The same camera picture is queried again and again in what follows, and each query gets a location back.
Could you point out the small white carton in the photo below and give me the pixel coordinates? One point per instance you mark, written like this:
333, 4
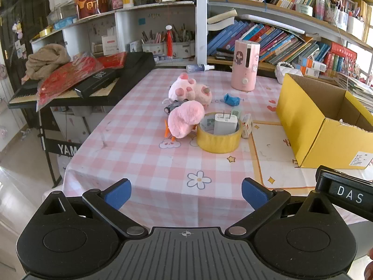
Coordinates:
246, 127

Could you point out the grey toy car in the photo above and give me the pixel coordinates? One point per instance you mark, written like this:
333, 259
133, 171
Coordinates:
174, 105

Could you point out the black long case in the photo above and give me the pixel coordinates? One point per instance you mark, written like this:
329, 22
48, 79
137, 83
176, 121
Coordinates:
97, 83

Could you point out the brown crumpled cloth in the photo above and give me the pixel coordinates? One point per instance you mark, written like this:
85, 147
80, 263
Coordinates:
48, 59

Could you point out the white charger plug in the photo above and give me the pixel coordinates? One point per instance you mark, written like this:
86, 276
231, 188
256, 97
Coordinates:
225, 124

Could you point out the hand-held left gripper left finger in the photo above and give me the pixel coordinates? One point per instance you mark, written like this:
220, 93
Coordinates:
118, 194

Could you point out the pale green small case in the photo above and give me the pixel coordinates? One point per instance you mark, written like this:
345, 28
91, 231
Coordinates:
236, 111

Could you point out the white pen cups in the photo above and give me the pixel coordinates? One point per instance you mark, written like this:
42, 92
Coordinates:
354, 24

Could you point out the fluffy pink plush toy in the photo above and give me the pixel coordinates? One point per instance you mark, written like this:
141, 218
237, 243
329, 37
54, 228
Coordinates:
183, 118

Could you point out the large red decoration packet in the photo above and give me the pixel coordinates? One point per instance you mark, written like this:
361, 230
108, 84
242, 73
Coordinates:
67, 78

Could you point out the white wooden bookshelf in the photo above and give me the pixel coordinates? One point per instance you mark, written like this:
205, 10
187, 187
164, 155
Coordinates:
201, 20

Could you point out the black electronic keyboard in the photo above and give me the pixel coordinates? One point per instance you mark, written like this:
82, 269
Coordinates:
128, 75

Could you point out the white round jar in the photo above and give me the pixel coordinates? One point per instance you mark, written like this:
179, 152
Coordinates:
304, 9

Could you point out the black keyboard stand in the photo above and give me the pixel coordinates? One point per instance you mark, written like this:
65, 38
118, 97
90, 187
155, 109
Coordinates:
49, 140

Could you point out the pink cylindrical humidifier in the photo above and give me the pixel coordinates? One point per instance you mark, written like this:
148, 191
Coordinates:
244, 70

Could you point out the small red decoration packet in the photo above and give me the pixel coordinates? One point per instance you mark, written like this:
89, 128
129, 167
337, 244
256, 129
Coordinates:
113, 59

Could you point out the white pen holder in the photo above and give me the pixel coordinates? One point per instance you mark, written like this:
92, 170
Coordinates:
153, 48
183, 49

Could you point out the orange blue white carton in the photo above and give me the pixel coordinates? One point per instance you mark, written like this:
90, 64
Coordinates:
311, 62
309, 72

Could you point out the yellow tape roll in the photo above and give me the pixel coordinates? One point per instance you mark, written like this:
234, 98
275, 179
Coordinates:
217, 144

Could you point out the small spray bottle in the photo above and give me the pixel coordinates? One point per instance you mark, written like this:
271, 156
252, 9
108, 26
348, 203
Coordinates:
199, 68

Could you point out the row of blue books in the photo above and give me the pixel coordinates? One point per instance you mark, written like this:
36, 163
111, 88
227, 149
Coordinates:
262, 40

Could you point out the stack of magazines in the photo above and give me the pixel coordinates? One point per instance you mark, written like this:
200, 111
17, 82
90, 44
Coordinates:
355, 84

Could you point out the yellow cardboard box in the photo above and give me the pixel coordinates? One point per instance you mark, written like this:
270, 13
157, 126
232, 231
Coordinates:
329, 145

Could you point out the red tassel ornament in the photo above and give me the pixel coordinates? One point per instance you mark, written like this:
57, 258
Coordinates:
169, 42

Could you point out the white card box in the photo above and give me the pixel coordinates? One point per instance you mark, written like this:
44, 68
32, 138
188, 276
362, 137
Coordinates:
110, 45

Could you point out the pale pink pig plush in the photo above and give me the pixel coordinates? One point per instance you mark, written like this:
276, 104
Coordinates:
189, 89

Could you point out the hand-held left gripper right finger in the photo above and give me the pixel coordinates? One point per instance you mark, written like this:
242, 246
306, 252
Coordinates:
253, 194

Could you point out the pastel striped bottle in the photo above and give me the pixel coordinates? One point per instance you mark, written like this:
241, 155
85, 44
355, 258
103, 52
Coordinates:
319, 5

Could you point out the red book box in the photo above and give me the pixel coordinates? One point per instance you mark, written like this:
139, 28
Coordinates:
343, 52

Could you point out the white light bar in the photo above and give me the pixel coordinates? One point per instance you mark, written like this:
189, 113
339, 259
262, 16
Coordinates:
271, 23

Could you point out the white quilted handbag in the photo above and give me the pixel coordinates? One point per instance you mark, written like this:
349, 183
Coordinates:
287, 71

